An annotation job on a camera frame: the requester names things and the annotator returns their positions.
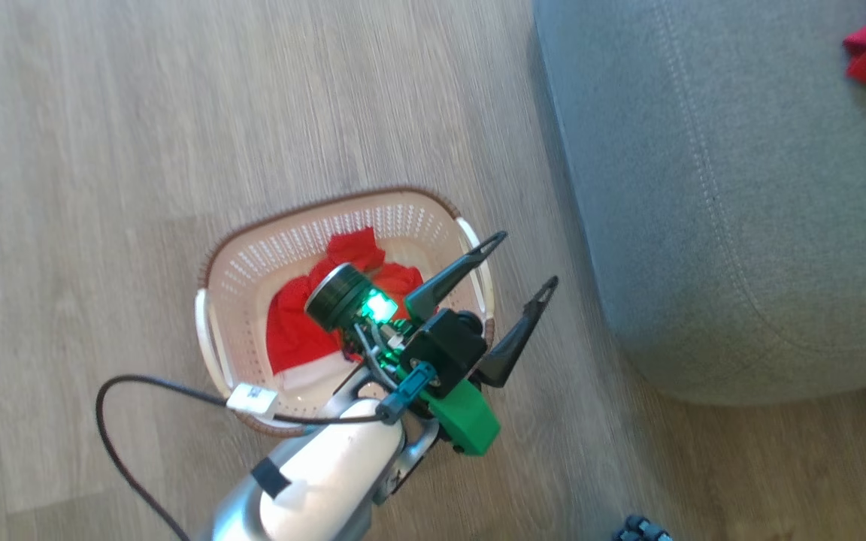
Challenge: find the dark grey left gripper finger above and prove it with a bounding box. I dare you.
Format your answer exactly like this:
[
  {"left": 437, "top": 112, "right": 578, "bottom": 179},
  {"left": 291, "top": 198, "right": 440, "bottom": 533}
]
[
  {"left": 404, "top": 231, "right": 509, "bottom": 325},
  {"left": 471, "top": 276, "right": 559, "bottom": 389}
]

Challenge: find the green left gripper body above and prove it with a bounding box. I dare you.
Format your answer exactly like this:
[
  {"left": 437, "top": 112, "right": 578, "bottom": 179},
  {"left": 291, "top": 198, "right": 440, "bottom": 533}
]
[{"left": 304, "top": 263, "right": 502, "bottom": 458}]

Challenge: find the red garment with white trim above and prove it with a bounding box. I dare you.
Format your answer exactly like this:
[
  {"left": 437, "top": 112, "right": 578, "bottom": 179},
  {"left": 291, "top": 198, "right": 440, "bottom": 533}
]
[{"left": 266, "top": 228, "right": 426, "bottom": 391}]

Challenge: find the grey fabric sofa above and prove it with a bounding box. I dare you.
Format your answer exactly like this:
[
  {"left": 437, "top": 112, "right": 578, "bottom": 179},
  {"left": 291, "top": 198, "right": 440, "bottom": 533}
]
[{"left": 532, "top": 0, "right": 866, "bottom": 407}]

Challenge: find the white brown-rimmed laundry basket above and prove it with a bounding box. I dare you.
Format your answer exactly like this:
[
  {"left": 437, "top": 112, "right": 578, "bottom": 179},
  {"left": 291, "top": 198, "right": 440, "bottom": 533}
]
[{"left": 195, "top": 186, "right": 496, "bottom": 439}]

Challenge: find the teal cable connector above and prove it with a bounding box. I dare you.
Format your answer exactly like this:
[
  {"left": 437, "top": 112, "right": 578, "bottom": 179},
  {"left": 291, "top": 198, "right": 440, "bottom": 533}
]
[{"left": 377, "top": 361, "right": 438, "bottom": 426}]

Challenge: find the white cable tag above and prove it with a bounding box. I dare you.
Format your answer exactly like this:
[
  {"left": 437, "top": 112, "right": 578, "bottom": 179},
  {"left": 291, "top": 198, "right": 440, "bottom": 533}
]
[{"left": 226, "top": 383, "right": 280, "bottom": 420}]

